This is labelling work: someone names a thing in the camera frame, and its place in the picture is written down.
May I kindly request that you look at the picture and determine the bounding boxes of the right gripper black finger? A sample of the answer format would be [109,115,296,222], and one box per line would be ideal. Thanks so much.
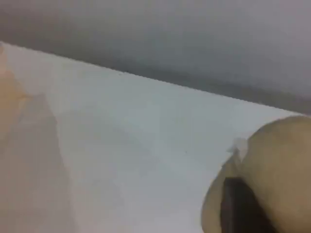
[220,177,276,233]

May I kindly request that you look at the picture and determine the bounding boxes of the cream canvas bag green handles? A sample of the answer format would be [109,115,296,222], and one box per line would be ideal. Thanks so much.
[0,42,76,233]

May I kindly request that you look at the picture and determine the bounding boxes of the beige potato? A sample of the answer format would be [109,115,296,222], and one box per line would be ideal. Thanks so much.
[201,115,311,233]

